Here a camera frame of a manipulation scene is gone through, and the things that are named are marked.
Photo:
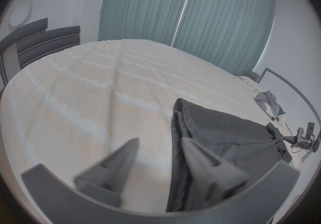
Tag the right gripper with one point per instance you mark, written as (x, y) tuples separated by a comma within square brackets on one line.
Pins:
[(303, 142)]

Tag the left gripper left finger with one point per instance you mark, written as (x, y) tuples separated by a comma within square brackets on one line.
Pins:
[(107, 180)]

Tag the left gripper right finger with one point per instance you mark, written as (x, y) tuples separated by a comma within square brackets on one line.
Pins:
[(215, 177)]

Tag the black T-shirt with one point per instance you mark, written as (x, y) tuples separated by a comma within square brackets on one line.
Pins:
[(225, 130)]

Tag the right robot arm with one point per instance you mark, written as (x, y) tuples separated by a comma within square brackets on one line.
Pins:
[(317, 142)]

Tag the pile of clothes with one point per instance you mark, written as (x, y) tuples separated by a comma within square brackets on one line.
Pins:
[(269, 102)]

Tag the bed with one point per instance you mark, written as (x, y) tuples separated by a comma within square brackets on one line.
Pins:
[(100, 80)]

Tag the white printed pillow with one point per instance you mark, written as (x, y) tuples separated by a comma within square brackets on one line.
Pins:
[(250, 83)]

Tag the grey bedside table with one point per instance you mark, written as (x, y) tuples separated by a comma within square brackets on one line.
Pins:
[(252, 73)]

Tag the blue-green curtain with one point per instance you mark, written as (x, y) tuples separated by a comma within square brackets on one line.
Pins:
[(225, 22), (140, 4)]

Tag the black chest of drawers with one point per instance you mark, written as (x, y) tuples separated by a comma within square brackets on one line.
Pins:
[(50, 42)]

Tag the black dressing table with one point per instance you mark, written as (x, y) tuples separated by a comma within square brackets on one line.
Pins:
[(25, 29)]

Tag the round white mirror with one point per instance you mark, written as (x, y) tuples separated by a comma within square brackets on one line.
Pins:
[(21, 12)]

